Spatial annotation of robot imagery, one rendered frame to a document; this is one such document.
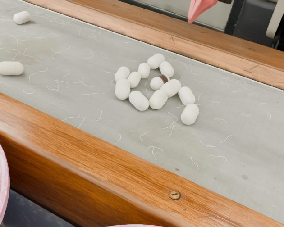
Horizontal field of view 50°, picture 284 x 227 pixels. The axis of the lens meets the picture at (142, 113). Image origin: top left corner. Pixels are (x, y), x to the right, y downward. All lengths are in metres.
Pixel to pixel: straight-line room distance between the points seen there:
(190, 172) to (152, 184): 0.07
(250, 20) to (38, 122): 1.12
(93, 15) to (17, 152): 0.40
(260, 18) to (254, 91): 0.83
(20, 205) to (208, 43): 0.42
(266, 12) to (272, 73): 0.78
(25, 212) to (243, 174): 0.25
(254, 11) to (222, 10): 1.29
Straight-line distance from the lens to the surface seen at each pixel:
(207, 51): 0.59
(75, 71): 0.50
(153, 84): 0.46
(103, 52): 0.56
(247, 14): 1.36
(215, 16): 2.66
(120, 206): 0.30
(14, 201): 0.40
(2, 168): 0.31
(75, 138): 0.34
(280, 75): 0.58
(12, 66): 0.48
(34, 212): 0.39
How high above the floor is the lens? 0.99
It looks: 37 degrees down
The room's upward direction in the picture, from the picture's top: 10 degrees clockwise
